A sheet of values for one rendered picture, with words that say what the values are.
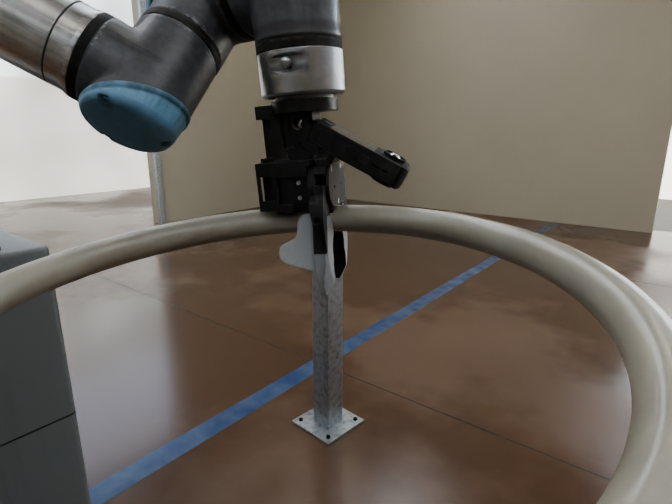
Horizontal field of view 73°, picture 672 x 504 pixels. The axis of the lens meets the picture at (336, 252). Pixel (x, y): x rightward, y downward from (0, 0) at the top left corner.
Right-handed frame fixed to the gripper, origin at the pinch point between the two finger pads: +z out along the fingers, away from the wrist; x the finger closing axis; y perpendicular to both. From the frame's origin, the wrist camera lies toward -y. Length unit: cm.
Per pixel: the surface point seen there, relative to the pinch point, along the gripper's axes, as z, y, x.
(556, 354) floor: 103, -62, -180
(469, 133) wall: 6, -29, -609
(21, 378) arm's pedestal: 32, 81, -21
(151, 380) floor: 88, 122, -108
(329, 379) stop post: 72, 32, -94
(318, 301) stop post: 43, 35, -96
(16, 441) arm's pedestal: 46, 83, -17
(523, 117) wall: -10, -93, -582
